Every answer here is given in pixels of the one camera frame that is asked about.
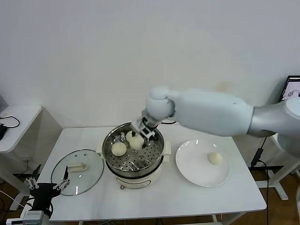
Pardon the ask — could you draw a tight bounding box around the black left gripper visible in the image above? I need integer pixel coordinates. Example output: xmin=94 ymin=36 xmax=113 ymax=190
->
xmin=26 ymin=164 xmax=72 ymax=212

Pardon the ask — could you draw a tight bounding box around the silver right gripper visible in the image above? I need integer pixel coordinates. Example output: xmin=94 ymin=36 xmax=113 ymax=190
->
xmin=130 ymin=116 xmax=160 ymax=149

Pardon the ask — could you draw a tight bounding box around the white steamed baozi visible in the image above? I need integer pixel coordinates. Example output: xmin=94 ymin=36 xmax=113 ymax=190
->
xmin=207 ymin=151 xmax=223 ymax=166
xmin=111 ymin=142 xmax=128 ymax=157
xmin=126 ymin=130 xmax=144 ymax=150

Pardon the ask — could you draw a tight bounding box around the round glass pot lid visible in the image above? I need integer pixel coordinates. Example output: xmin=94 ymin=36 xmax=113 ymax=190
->
xmin=50 ymin=149 xmax=105 ymax=196

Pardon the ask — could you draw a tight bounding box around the black computer mouse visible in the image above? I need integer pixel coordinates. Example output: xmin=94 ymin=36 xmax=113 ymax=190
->
xmin=0 ymin=124 xmax=8 ymax=142

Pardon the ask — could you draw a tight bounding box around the stainless steel steamer basket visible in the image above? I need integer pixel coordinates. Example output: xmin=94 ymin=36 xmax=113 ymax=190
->
xmin=102 ymin=121 xmax=165 ymax=173

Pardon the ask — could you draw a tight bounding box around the cream electric cooking pot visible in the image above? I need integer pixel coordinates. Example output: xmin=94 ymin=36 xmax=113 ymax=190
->
xmin=95 ymin=140 xmax=172 ymax=191

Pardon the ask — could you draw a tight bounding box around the white side desk with mouse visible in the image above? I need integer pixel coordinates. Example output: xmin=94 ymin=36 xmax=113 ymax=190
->
xmin=0 ymin=105 xmax=44 ymax=211

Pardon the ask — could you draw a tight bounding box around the white round plate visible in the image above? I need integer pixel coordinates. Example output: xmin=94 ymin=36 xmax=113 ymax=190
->
xmin=175 ymin=139 xmax=232 ymax=188

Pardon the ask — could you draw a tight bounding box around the white table leg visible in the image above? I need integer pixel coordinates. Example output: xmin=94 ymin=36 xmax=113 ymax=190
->
xmin=210 ymin=214 xmax=224 ymax=225

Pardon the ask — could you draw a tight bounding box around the white side desk with label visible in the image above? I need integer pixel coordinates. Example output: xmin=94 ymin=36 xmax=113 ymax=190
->
xmin=248 ymin=135 xmax=300 ymax=201

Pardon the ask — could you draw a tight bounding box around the grey open laptop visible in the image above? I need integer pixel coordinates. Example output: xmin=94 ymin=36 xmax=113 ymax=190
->
xmin=279 ymin=75 xmax=300 ymax=103

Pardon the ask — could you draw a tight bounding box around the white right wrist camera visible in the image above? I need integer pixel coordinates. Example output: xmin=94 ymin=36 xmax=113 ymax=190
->
xmin=140 ymin=126 xmax=157 ymax=140

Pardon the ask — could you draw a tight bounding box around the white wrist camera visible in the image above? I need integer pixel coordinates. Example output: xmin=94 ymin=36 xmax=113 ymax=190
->
xmin=22 ymin=210 xmax=45 ymax=225
xmin=140 ymin=126 xmax=157 ymax=140

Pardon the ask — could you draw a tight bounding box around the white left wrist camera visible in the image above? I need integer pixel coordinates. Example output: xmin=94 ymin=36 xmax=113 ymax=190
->
xmin=22 ymin=210 xmax=45 ymax=225

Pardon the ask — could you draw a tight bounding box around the white floor cable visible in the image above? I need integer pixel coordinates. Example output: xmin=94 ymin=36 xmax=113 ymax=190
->
xmin=0 ymin=190 xmax=26 ymax=209

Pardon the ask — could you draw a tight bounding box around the black mouse cable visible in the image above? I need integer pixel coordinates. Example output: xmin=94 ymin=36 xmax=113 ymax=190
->
xmin=0 ymin=115 xmax=20 ymax=129

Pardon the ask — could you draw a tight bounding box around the black cable with adapter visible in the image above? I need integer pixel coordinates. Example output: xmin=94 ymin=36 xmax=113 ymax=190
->
xmin=250 ymin=137 xmax=270 ymax=225

